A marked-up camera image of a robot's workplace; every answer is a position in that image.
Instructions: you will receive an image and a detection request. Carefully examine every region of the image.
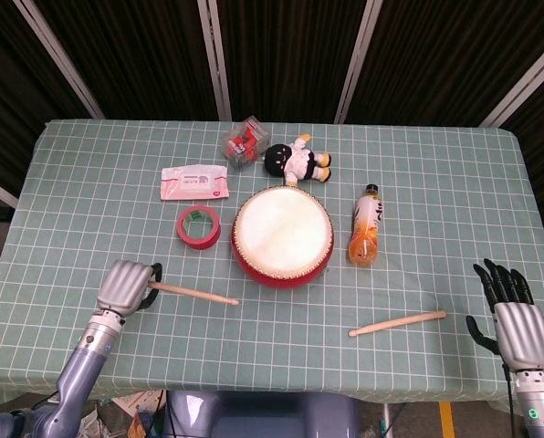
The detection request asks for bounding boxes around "small red drum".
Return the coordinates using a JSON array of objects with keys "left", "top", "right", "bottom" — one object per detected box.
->
[{"left": 230, "top": 185, "right": 335, "bottom": 291}]

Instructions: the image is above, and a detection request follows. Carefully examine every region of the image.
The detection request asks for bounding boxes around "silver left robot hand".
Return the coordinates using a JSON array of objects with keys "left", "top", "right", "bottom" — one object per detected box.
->
[{"left": 96, "top": 259, "right": 164, "bottom": 318}]

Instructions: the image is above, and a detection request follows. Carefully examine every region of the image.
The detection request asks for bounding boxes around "pink wet wipes pack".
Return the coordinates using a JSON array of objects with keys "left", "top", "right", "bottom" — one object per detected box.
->
[{"left": 160, "top": 162, "right": 231, "bottom": 202}]

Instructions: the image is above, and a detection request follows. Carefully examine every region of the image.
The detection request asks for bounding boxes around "orange blue carton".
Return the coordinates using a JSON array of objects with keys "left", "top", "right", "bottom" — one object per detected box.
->
[{"left": 132, "top": 410, "right": 152, "bottom": 438}]

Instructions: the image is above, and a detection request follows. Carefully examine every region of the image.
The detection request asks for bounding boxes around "black-headed plush doll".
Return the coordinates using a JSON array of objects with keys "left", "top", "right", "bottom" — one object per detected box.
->
[{"left": 263, "top": 132, "right": 333, "bottom": 186}]

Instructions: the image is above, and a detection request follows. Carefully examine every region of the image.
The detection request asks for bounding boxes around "white printed paper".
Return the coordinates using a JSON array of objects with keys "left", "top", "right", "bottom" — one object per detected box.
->
[{"left": 110, "top": 391, "right": 163, "bottom": 419}]

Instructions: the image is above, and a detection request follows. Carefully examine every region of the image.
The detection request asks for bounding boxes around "blue-grey robot torso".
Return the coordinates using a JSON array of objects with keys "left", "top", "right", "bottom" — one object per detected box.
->
[{"left": 164, "top": 390, "right": 360, "bottom": 438}]

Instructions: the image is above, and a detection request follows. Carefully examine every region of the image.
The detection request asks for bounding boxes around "orange drink bottle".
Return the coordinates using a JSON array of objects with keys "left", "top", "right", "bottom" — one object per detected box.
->
[{"left": 348, "top": 183, "right": 384, "bottom": 267}]

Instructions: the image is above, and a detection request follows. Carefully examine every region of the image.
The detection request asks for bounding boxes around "green checked tablecloth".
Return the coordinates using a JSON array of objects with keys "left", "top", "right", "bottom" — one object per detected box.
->
[{"left": 0, "top": 118, "right": 544, "bottom": 417}]

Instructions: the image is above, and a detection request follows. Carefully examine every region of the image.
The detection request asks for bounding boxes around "clear box with red pieces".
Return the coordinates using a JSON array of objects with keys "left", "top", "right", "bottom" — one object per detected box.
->
[{"left": 221, "top": 116, "right": 269, "bottom": 171}]

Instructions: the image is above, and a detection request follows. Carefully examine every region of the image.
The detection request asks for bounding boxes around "red tape roll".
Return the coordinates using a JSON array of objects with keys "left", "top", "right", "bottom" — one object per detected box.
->
[{"left": 176, "top": 204, "right": 222, "bottom": 251}]

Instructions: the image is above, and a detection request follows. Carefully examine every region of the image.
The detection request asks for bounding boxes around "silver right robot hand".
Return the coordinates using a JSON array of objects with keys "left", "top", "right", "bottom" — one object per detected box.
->
[{"left": 466, "top": 258, "right": 544, "bottom": 370}]

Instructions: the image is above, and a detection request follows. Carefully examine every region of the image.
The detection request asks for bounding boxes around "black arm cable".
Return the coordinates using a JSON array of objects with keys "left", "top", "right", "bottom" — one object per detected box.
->
[{"left": 504, "top": 364, "right": 516, "bottom": 438}]

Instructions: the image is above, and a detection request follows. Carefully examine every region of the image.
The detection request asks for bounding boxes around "wooden drumstick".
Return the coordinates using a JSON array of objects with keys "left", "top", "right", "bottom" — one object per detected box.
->
[
  {"left": 348, "top": 310, "right": 447, "bottom": 338},
  {"left": 146, "top": 281, "right": 240, "bottom": 306}
]

